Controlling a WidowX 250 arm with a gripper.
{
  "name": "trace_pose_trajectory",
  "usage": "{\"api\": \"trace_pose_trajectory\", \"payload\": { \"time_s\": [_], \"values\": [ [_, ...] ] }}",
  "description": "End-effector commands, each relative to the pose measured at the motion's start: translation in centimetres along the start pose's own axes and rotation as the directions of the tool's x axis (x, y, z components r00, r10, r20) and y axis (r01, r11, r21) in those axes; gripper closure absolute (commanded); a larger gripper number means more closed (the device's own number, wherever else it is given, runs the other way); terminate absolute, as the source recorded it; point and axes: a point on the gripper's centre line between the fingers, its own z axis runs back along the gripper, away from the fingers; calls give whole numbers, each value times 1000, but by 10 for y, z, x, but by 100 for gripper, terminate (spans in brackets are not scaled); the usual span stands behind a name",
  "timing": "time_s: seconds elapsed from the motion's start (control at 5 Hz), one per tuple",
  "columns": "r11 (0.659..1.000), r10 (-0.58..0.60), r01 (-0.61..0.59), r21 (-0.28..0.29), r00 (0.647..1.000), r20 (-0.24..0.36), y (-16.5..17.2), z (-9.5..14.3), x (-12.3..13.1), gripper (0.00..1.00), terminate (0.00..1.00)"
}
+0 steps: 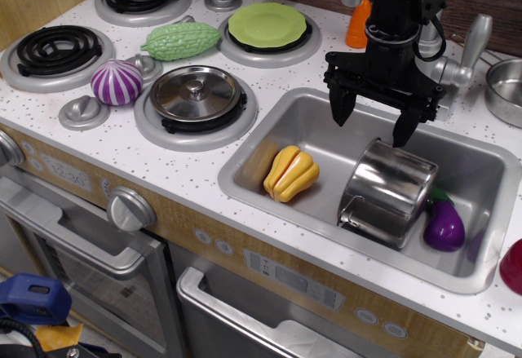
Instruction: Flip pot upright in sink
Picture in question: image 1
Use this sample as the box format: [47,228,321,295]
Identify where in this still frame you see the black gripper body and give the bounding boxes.
[324,39,445,122]

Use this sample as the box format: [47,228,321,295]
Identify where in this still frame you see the red toy cup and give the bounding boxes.
[499,239,522,295]

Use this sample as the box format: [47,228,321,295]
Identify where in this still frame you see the toy oven door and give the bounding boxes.
[1,166,187,357]

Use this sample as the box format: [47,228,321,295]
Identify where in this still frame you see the purple striped toy onion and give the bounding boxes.
[91,59,144,106]

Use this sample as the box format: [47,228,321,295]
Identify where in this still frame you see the green toy bitter melon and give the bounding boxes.
[140,22,221,61]

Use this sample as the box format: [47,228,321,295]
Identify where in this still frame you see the silver oven dial left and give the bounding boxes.
[0,130,25,166]

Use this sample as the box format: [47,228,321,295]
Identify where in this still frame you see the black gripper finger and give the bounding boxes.
[392,107,422,148]
[329,82,356,126]

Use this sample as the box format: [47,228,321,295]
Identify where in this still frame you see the toy dishwasher door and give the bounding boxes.
[176,267,384,357]

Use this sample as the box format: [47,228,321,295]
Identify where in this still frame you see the overturned steel pot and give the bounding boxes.
[337,138,438,249]

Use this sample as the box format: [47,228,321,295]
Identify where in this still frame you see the green toy plate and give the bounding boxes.
[228,2,307,49]

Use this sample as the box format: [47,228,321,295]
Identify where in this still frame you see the silver stove knob back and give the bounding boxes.
[204,0,242,12]

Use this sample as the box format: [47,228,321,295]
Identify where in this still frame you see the orange toy carrot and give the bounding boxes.
[345,0,371,49]

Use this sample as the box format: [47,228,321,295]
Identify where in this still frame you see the small steel pan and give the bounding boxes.
[484,58,521,128]

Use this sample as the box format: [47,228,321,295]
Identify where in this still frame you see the silver stove knob middle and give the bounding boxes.
[126,54,164,85]

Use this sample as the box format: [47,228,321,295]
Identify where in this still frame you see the silver stove knob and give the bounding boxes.
[204,0,242,12]
[126,54,164,85]
[58,95,110,131]

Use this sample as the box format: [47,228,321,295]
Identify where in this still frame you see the silver faucet handle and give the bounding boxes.
[431,14,493,88]

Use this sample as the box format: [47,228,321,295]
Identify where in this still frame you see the silver stove knob front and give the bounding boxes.
[58,95,110,131]

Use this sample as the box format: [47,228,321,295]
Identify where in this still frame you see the yellow cloth piece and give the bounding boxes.
[35,323,83,352]

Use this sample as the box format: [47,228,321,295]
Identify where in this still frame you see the blue clamp tool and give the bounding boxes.
[1,273,72,325]

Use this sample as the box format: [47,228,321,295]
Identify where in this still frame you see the black coil burner left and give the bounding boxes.
[16,25,104,77]

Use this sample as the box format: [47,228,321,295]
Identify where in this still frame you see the steel pot lid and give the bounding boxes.
[149,65,241,123]

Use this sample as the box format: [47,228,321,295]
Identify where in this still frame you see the yellow toy squash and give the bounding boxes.
[263,145,320,203]

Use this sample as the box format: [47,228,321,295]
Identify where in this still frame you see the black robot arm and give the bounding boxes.
[324,0,447,148]

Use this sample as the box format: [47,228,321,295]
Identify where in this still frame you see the silver oven dial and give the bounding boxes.
[107,186,157,232]
[0,130,25,166]

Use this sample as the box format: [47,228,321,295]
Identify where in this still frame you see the purple toy eggplant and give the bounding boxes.
[423,188,466,252]

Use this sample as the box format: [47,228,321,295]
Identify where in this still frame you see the grey toy sink basin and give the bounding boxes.
[219,88,521,294]

